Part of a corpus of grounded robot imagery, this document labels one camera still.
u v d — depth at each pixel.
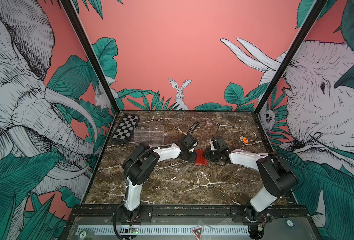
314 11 0.70
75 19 0.73
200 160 0.93
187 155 0.80
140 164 0.51
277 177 0.47
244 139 1.03
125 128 1.04
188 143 0.76
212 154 0.82
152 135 1.03
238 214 0.74
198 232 0.69
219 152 0.73
